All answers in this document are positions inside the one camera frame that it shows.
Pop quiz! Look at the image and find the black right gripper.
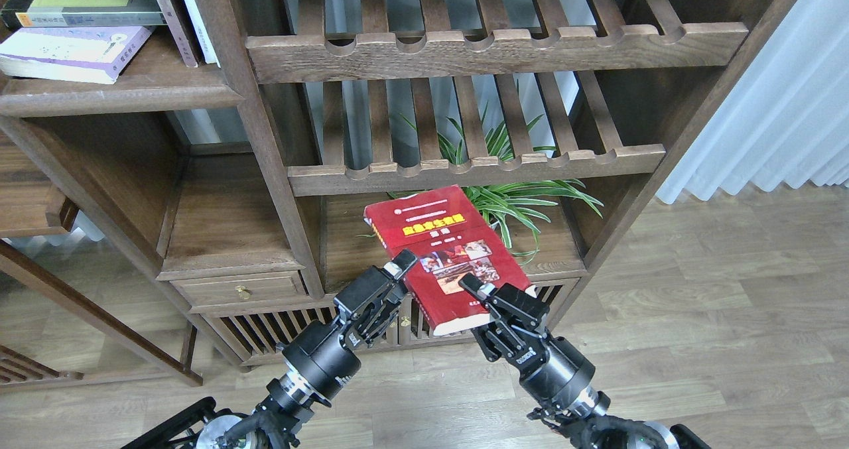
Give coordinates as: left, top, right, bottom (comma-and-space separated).
459, 273, 598, 417

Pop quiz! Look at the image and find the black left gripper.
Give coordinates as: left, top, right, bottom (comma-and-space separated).
279, 249, 418, 407

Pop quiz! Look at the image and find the red cover book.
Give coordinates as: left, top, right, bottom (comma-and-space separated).
363, 185, 537, 336

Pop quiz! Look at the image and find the pale lavender cover book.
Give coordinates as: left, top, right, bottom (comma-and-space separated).
1, 26, 154, 84

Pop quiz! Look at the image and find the black yellow-green cover book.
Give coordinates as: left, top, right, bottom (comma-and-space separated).
2, 0, 166, 30

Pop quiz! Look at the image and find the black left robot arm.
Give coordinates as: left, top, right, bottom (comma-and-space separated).
128, 250, 418, 448

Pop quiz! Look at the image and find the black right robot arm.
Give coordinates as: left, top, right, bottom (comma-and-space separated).
459, 274, 706, 448

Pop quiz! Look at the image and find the dark wooden bookshelf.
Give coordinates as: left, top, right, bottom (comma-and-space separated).
2, 0, 798, 367

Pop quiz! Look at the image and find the white spine upright book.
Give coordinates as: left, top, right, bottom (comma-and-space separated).
183, 0, 220, 66

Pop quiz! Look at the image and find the white pleated curtain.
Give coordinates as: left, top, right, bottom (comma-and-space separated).
656, 0, 848, 204

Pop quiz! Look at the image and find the wooden side furniture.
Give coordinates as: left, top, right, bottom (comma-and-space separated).
1, 135, 203, 391

